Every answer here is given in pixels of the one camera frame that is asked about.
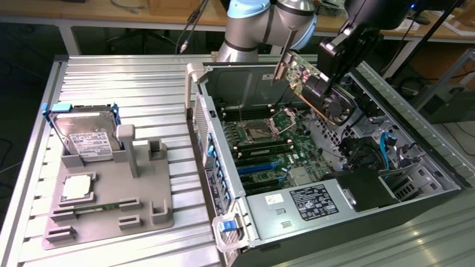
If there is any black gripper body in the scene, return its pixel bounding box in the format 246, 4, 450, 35
343, 0, 414, 32

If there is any black graphics card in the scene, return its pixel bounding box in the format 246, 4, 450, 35
273, 26, 359, 127

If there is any green circuit board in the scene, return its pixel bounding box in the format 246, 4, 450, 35
318, 0, 346, 16

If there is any black monitor base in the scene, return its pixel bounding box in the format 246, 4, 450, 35
411, 0, 465, 11

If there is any black tripod pole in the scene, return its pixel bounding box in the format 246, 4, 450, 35
418, 0, 467, 73

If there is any metal socket cover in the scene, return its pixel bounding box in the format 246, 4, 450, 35
267, 107, 301, 131

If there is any perforated metal disk bay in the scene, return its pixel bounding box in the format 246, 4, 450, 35
310, 65, 394, 140

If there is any open black PC case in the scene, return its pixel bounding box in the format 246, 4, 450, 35
183, 55, 475, 267

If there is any thin metal locking lever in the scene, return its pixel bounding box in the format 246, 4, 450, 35
237, 101, 247, 125

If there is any CPU socket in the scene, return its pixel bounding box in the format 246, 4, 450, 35
241, 119, 278, 144

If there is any green motherboard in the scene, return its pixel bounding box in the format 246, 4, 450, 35
219, 107, 335, 195

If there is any dark grey box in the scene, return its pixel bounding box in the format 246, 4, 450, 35
423, 86, 475, 125

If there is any black labelled RAM stick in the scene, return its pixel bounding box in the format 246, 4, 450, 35
235, 143, 294, 159

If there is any silver chipset heat sink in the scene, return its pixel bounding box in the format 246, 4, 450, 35
289, 166, 317, 187

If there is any blue expansion slot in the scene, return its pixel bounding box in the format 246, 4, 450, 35
237, 163, 278, 175

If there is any black plastic fan shroud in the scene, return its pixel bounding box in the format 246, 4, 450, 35
322, 169, 402, 214

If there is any black expansion slot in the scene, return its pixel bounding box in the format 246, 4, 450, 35
243, 184, 283, 196
241, 177, 281, 189

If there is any black office chair base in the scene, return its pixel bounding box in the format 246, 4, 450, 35
107, 27, 181, 55

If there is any slanted metal disk bay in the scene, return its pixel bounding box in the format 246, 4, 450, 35
378, 162, 453, 202

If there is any grey power supply unit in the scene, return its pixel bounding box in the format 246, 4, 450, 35
243, 177, 359, 241

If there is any blue case latch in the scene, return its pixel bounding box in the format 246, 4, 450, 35
218, 220, 239, 232

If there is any hard disk in blue carrier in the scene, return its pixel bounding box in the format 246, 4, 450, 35
39, 102, 123, 162

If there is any grey plastic parts rack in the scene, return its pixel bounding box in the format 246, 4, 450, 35
43, 122, 177, 251

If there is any green RAM stick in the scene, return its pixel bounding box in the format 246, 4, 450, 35
74, 202, 122, 214

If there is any silver CPU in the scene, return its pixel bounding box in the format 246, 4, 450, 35
62, 175, 94, 201

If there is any aluminium frame stand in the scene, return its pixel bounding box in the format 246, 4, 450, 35
411, 48, 475, 112

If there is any blue disk wire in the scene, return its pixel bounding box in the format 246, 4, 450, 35
378, 130, 399, 171

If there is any black wire bundle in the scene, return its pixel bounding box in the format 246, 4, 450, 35
339, 135, 383, 171

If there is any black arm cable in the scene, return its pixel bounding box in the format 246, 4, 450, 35
178, 0, 210, 55

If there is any grey network cable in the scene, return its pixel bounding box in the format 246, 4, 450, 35
110, 0, 149, 14

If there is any wooden desk white frame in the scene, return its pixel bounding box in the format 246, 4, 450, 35
0, 0, 475, 80

